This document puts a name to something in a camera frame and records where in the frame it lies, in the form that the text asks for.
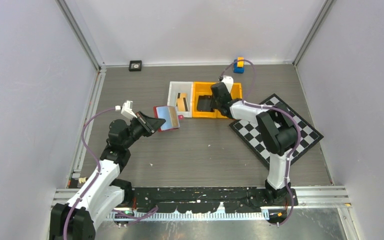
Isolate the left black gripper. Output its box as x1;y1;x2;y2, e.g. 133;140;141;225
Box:
123;111;165;149

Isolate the dark grey credit card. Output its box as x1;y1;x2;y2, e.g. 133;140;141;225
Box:
196;95;214;112

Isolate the red card holder wallet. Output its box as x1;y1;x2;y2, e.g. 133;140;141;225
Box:
153;105;184;132

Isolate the orange gold credit card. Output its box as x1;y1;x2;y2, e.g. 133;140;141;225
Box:
176;92;188;99

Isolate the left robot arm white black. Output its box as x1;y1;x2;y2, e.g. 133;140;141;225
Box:
49;111;166;240

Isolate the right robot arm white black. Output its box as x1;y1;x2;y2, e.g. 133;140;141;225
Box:
210;82;301;206

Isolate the orange bin with cards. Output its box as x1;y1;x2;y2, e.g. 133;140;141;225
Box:
192;81;217;119

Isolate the empty orange bin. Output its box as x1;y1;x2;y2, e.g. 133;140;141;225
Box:
216;83;243;119

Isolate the blue yellow toy block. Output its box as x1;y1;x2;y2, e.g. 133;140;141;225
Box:
233;57;245;74

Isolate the small black square box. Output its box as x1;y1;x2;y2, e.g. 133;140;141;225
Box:
128;60;143;72

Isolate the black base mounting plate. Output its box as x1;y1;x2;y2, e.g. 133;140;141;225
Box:
118;186;292;214

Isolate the small beige spool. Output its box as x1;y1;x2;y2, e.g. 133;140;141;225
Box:
77;177;88;184

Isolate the black white checkerboard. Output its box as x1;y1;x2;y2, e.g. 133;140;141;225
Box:
229;93;324;170

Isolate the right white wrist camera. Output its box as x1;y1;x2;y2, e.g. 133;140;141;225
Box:
218;75;234;93

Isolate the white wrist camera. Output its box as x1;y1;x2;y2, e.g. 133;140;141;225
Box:
218;75;234;93
114;100;137;120

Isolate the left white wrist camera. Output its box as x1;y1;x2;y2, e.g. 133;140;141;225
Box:
114;100;137;120

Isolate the aluminium rail frame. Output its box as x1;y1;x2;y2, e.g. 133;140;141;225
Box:
51;186;351;222

